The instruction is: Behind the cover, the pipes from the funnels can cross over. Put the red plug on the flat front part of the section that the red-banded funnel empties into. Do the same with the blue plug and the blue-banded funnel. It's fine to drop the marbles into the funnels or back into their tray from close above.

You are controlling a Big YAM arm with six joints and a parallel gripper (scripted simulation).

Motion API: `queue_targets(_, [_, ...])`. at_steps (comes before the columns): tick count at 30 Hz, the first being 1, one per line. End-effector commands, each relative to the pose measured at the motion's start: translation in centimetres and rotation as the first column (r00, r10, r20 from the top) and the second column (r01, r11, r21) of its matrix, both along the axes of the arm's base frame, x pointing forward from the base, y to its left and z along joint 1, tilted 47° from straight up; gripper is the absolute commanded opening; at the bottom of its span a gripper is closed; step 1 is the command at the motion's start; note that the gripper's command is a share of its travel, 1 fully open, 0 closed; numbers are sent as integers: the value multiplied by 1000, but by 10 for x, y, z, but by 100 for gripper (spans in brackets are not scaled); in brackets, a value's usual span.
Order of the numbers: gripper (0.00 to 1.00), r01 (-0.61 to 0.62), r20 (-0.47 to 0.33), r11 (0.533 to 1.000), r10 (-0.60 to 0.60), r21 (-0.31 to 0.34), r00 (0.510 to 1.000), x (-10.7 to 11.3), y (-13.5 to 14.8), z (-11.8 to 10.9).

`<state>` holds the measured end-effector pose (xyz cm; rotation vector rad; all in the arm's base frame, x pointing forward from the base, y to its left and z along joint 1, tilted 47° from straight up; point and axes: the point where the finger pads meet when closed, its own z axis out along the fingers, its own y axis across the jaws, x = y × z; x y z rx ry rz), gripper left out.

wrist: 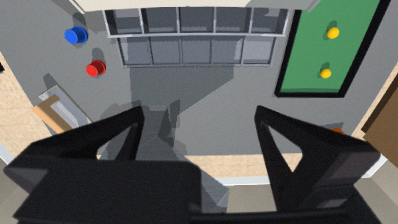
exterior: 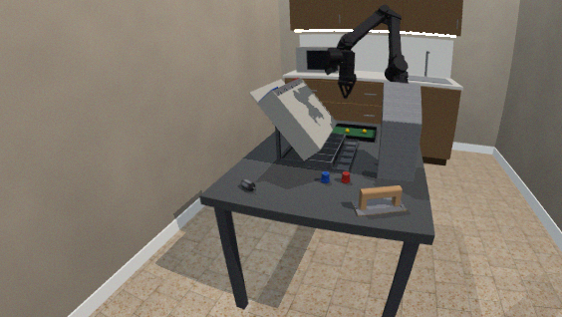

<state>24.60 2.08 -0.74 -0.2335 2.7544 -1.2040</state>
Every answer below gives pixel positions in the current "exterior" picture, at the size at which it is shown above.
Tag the blue plug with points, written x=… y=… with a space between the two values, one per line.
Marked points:
x=325 y=177

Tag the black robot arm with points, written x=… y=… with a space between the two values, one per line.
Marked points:
x=398 y=65

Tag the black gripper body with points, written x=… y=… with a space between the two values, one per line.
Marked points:
x=350 y=74

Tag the red plug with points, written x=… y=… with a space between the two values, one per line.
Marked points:
x=345 y=177

